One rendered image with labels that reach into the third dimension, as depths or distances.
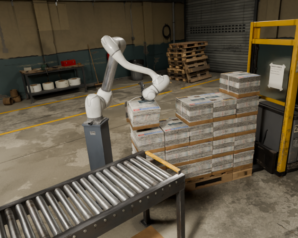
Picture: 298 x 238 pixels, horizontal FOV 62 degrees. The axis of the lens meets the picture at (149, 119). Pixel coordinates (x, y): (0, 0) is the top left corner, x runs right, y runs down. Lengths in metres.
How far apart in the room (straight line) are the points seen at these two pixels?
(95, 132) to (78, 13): 7.04
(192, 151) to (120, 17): 7.75
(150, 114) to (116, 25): 7.58
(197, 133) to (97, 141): 1.08
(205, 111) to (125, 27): 7.65
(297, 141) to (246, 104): 0.86
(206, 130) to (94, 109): 1.24
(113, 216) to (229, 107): 1.79
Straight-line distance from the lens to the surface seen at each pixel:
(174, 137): 2.66
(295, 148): 3.53
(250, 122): 3.12
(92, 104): 2.43
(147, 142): 2.56
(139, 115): 2.41
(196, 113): 2.67
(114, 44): 2.29
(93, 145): 2.58
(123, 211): 1.68
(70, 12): 9.12
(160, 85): 2.23
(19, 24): 8.66
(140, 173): 1.96
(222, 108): 2.82
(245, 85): 2.93
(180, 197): 1.99
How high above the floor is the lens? 1.84
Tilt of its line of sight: 20 degrees down
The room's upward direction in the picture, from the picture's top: 4 degrees counter-clockwise
